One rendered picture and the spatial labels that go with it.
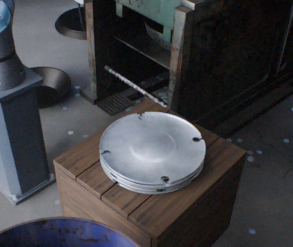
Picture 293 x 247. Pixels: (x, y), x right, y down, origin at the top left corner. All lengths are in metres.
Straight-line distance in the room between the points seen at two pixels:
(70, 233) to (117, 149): 0.33
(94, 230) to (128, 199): 0.21
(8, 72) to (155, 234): 0.63
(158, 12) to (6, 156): 0.70
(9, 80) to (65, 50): 1.10
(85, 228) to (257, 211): 0.82
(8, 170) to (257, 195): 0.88
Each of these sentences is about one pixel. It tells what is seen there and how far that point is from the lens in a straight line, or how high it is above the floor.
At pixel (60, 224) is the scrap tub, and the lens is 0.95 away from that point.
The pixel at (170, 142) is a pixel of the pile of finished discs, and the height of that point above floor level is 0.39.
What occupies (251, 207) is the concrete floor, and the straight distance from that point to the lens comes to 1.62.
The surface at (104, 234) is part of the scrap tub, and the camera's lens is 0.94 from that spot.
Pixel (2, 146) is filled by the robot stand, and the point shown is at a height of 0.25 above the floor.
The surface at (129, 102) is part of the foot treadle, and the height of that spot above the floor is 0.16.
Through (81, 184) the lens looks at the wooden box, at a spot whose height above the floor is 0.34.
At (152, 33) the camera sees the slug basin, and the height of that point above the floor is 0.39.
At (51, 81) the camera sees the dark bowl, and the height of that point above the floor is 0.02.
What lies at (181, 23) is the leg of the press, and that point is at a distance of 1.40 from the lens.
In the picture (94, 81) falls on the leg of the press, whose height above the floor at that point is 0.12.
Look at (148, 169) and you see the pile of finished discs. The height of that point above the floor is 0.39.
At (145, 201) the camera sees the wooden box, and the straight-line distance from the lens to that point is 1.13.
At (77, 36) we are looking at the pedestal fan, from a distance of 2.51.
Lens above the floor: 1.20
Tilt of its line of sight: 40 degrees down
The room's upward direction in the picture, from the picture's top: 2 degrees clockwise
